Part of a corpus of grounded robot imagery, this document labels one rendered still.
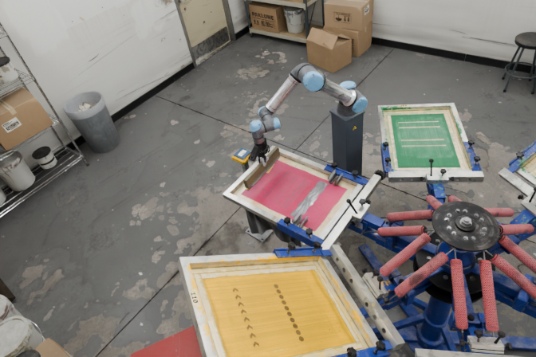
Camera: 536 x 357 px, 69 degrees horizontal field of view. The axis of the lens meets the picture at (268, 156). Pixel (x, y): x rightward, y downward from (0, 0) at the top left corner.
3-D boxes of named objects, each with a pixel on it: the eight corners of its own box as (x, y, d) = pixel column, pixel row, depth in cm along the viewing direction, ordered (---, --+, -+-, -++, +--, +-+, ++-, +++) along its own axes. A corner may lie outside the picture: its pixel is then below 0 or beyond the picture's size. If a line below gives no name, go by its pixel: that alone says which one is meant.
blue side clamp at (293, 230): (277, 229, 247) (276, 222, 242) (282, 223, 250) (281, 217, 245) (317, 250, 231) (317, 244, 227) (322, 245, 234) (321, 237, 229)
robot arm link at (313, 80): (362, 92, 271) (304, 60, 241) (372, 102, 260) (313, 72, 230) (351, 105, 276) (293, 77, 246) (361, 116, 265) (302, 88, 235)
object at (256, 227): (251, 233, 298) (241, 197, 270) (254, 230, 300) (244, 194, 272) (301, 262, 274) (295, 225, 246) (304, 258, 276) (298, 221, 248)
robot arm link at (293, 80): (299, 53, 249) (253, 111, 265) (305, 60, 241) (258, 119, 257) (310, 62, 256) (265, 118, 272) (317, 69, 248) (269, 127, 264)
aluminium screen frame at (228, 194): (223, 198, 272) (222, 194, 270) (273, 148, 303) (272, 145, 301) (319, 248, 231) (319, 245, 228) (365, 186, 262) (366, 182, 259)
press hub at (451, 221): (390, 346, 275) (410, 229, 185) (412, 302, 295) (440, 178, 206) (447, 381, 254) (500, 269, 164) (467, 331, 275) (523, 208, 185)
